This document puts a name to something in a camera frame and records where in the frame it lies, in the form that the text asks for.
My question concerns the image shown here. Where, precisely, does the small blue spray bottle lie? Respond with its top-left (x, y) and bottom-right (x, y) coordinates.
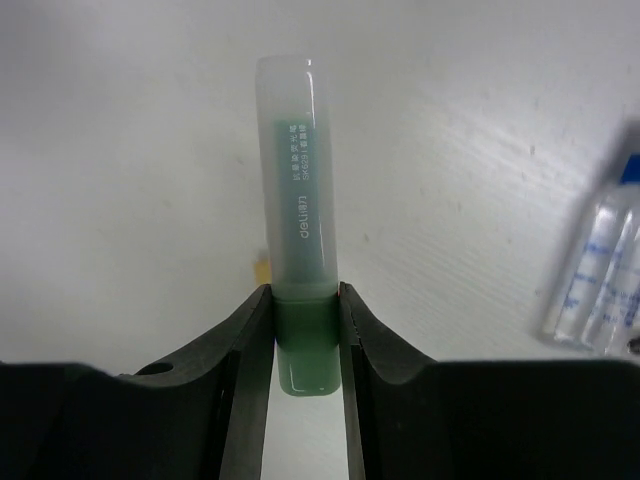
top-left (538, 119), bottom-right (639, 361)

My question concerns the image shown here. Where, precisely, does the green highlighter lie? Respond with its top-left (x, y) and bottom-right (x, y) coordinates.
top-left (255, 56), bottom-right (341, 397)

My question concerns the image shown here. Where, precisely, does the yellow eraser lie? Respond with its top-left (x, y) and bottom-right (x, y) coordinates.
top-left (253, 258), bottom-right (272, 286)

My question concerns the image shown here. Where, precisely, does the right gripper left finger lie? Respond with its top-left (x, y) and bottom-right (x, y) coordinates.
top-left (1, 286), bottom-right (274, 479)

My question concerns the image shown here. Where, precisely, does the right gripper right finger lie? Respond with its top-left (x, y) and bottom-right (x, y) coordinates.
top-left (339, 283), bottom-right (639, 479)

